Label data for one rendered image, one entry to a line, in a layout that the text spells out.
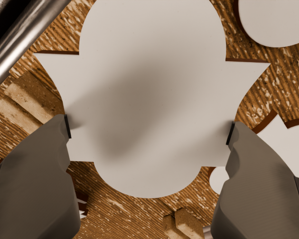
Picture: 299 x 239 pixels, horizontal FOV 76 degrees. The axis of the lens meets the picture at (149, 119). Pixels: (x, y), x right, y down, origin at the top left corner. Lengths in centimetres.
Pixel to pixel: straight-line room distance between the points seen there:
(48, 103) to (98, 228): 26
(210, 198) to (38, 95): 26
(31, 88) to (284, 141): 26
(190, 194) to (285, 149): 13
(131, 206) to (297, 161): 23
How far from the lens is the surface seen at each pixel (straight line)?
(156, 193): 16
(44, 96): 20
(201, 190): 30
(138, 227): 38
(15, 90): 20
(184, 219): 32
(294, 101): 24
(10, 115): 22
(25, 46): 23
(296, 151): 27
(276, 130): 24
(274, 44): 19
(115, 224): 37
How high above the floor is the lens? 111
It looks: 57 degrees down
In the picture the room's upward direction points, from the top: 177 degrees counter-clockwise
